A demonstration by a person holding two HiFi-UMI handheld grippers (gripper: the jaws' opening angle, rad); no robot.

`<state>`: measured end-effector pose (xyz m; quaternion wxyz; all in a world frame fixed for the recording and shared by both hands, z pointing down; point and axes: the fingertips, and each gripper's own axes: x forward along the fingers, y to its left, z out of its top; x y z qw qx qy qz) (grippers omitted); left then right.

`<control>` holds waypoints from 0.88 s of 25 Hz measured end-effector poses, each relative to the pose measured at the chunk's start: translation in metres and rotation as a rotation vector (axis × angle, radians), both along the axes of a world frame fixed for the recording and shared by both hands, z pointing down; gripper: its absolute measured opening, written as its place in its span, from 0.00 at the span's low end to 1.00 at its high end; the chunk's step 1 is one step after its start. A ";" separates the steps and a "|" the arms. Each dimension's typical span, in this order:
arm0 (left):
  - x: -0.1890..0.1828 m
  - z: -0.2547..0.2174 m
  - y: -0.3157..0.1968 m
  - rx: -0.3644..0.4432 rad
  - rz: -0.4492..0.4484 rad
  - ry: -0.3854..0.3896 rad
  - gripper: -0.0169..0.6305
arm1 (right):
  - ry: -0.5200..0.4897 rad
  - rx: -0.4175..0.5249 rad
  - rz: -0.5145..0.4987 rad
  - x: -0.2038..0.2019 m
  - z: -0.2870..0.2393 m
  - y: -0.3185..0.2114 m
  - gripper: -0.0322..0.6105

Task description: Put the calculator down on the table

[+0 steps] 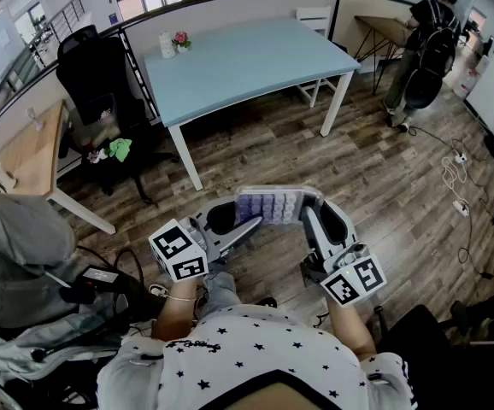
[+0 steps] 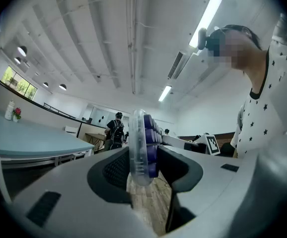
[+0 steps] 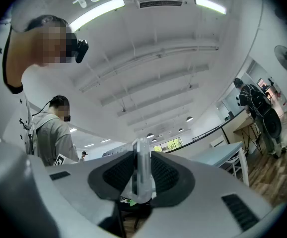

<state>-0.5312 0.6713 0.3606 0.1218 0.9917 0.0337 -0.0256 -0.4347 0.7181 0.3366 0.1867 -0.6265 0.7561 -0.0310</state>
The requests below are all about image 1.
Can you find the light wooden desk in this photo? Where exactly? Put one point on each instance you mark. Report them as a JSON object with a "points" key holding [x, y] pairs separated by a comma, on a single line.
{"points": [[29, 156]]}

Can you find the person's right forearm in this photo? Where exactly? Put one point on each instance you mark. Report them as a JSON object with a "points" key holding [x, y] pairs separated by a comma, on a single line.
{"points": [[349, 331]]}

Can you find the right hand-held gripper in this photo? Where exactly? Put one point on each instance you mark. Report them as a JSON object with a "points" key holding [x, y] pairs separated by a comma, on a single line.
{"points": [[351, 282]]}

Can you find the person's black shoe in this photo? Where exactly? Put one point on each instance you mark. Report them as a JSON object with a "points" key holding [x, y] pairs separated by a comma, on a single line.
{"points": [[268, 302]]}

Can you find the black swivel chair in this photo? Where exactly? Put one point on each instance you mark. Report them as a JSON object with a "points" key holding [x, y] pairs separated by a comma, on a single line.
{"points": [[413, 348]]}

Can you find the person's left forearm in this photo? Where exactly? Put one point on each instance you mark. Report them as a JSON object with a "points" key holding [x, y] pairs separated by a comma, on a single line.
{"points": [[174, 318]]}

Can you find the pink flower pot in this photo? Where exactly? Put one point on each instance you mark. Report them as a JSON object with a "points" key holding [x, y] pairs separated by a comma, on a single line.
{"points": [[182, 41]]}

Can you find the white ceramic jar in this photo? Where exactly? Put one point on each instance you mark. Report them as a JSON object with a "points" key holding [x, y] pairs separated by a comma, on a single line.
{"points": [[166, 45]]}

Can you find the black electronic box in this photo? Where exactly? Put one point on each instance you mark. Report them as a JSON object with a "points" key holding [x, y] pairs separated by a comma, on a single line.
{"points": [[99, 273]]}

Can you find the white partition with black rail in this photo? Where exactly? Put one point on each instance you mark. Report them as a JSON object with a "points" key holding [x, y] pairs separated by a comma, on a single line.
{"points": [[238, 11]]}

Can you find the black office chair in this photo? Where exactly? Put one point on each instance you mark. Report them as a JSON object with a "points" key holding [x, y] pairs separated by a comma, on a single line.
{"points": [[89, 71]]}

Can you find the light blue table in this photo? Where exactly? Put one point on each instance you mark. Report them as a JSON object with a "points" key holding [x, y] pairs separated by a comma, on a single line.
{"points": [[247, 62]]}

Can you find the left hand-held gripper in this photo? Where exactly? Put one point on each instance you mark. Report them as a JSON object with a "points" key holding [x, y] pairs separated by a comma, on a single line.
{"points": [[178, 250]]}

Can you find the white power strip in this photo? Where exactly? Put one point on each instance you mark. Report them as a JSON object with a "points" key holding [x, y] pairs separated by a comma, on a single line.
{"points": [[460, 208], [460, 158]]}

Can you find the wooden table with black legs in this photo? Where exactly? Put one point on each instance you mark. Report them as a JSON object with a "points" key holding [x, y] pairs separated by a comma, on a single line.
{"points": [[384, 26]]}

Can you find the white wooden chair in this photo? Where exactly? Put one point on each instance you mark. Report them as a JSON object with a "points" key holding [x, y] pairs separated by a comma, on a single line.
{"points": [[315, 17]]}

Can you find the small pale desk ornament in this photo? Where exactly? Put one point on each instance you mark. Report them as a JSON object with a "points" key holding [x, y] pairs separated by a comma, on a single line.
{"points": [[34, 118]]}

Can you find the clear plastic box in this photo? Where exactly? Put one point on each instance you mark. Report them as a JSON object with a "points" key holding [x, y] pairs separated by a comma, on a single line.
{"points": [[99, 118]]}

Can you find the black metal stair railing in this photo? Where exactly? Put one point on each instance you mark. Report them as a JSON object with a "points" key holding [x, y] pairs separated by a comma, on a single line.
{"points": [[65, 17]]}

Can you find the white star print shirt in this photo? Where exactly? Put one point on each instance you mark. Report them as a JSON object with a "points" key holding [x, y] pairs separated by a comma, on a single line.
{"points": [[251, 348]]}

